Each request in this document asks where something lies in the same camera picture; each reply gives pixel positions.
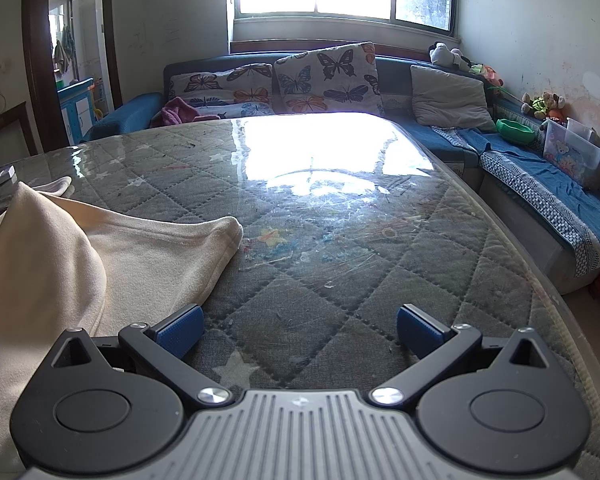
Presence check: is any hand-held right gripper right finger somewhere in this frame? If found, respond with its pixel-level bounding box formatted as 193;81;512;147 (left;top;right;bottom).
370;303;551;407

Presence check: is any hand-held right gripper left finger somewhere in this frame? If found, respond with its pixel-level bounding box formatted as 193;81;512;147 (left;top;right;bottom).
50;304;233;407

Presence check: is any cream long sleeve shirt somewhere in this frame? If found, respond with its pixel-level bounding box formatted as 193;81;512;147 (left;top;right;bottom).
0;176;244;480

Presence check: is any blue patterned sofa cover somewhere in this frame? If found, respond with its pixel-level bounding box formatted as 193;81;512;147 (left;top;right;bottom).
432;125;600;278

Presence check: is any pink cloth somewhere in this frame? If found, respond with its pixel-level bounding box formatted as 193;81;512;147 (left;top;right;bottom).
150;97;221;128

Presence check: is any green plastic bowl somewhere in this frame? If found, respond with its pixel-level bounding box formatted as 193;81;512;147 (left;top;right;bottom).
496;119;536;143

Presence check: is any blue sofa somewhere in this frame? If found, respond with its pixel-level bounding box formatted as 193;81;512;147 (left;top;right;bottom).
82;52;600;293

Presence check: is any clear plastic storage box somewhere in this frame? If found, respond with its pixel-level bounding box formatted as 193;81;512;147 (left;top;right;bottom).
542;117;600;190

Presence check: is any grey cushion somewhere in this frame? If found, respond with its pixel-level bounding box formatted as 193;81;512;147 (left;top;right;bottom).
410;65;498;134

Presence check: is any butterfly print cushion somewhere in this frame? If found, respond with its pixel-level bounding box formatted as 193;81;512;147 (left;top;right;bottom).
169;62;276;121
274;41;385;118

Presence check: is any blue cabinet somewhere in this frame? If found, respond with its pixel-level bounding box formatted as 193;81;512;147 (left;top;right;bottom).
57;77;97;146

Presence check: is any brown plush toy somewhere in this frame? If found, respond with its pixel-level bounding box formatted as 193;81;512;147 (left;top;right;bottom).
522;92;568;121

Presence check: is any wooden chair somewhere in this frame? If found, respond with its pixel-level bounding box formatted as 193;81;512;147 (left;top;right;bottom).
0;101;38;173

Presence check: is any pink green plush toy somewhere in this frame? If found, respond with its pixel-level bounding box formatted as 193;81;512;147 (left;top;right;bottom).
472;64;506;93

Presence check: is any panda plush toy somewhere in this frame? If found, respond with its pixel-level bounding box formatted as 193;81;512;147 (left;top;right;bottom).
428;41;476;72

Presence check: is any hanging towel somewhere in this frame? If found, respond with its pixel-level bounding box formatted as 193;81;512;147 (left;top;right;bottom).
52;25;78;73

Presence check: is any brown door frame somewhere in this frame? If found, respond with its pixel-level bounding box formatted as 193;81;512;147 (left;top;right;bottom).
22;0;126;141

